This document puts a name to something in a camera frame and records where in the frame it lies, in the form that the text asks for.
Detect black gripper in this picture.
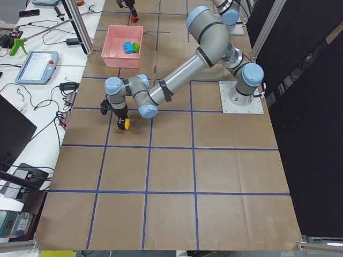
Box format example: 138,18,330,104
113,107,128,131
124,0,138,17

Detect aluminium frame post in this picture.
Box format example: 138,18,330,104
61,0,94,56

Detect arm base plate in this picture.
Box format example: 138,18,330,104
227,24,244,36
219,81,264,115

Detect black monitor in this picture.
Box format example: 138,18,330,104
1,96,37,171

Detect blue toy block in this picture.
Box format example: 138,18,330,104
123,41,135,54

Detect left teach pendant tablet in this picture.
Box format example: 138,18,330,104
15,51,59,85

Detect black smartphone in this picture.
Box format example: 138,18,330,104
18,9,40,18

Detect usb hub with cables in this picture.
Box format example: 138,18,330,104
56,90,77,130

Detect pink plastic box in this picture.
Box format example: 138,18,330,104
101,25,144,69

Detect green handled reach grabber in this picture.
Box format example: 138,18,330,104
9,4,102,57

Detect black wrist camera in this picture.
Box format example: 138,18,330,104
100,99,110,115

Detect black power adapter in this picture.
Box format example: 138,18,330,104
65,38,80,46

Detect green toy block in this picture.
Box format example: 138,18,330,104
132,42,140,53

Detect yellow toy block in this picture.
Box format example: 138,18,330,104
125,118,130,131

